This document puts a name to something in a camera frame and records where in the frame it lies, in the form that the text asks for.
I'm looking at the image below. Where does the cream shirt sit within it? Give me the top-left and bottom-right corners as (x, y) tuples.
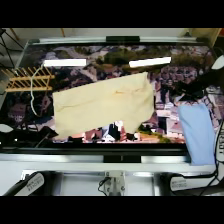
(52, 71), (156, 141)

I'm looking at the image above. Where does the light blue garment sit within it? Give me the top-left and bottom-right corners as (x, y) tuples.
(176, 102), (217, 167)

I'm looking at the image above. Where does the silver frame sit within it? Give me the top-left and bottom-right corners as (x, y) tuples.
(0, 35), (224, 197)

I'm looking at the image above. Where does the black cable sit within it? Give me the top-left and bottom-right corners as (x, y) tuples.
(97, 176), (111, 197)

